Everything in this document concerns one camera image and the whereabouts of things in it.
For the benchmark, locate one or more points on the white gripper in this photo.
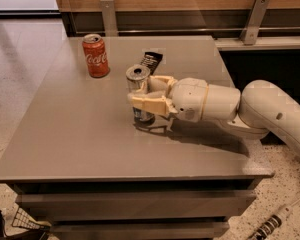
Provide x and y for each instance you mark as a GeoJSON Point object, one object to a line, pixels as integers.
{"type": "Point", "coordinates": [189, 98]}

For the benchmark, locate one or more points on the silver redbull can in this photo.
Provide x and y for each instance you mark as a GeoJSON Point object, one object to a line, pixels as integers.
{"type": "Point", "coordinates": [137, 79]}

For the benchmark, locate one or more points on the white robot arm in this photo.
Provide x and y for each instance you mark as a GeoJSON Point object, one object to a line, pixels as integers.
{"type": "Point", "coordinates": [260, 108]}

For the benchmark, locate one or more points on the red coca-cola can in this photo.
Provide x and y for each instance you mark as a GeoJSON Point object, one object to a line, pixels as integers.
{"type": "Point", "coordinates": [95, 55]}

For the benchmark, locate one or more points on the black snack bar wrapper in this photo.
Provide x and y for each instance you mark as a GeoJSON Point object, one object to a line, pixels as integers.
{"type": "Point", "coordinates": [151, 60]}

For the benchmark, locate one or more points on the grey drawer cabinet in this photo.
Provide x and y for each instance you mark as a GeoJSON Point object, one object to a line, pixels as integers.
{"type": "Point", "coordinates": [79, 161]}

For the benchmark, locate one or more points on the left metal bracket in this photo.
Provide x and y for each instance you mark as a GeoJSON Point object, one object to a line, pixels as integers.
{"type": "Point", "coordinates": [109, 18]}

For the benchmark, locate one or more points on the black wire basket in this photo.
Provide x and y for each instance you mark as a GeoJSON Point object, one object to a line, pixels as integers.
{"type": "Point", "coordinates": [24, 221]}

